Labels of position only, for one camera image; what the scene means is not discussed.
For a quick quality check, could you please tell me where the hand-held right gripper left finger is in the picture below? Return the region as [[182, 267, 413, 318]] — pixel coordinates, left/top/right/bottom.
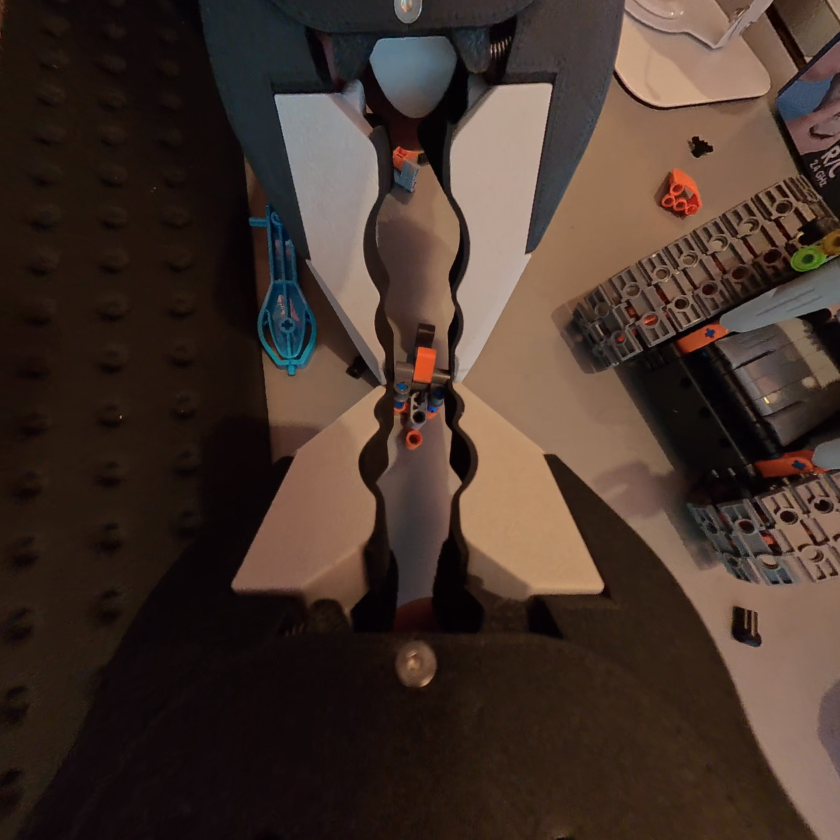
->
[[230, 385, 398, 611]]

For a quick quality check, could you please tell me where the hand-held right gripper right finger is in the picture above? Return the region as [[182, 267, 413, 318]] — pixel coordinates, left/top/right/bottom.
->
[[435, 385, 606, 603]]

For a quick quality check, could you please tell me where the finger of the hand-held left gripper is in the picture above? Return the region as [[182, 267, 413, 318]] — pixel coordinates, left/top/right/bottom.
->
[[445, 80, 554, 376], [273, 79, 396, 387]]

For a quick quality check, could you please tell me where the orange grey brick assembly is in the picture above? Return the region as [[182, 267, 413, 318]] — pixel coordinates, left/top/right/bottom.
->
[[392, 322, 455, 454]]

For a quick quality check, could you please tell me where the person's right hand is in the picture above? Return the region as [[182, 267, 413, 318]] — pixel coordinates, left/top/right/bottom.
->
[[394, 596, 435, 634]]

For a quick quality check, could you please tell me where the teal plastic separator tool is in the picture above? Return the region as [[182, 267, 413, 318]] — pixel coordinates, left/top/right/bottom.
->
[[248, 205, 319, 378]]

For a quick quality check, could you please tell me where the orange curved brick piece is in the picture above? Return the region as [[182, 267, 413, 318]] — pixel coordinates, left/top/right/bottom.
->
[[659, 168, 703, 217]]

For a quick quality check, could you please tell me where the white book stand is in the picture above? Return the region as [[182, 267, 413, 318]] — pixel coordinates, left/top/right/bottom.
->
[[613, 0, 798, 107]]

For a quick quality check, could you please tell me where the black dimpled foam mat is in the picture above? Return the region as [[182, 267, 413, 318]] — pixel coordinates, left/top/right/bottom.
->
[[0, 0, 273, 840]]

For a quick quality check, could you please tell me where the grey orange tracked toy vehicle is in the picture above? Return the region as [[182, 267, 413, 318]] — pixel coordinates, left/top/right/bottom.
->
[[567, 167, 840, 588]]

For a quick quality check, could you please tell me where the toy vehicle product box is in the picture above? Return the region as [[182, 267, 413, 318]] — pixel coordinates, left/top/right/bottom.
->
[[774, 39, 840, 217]]

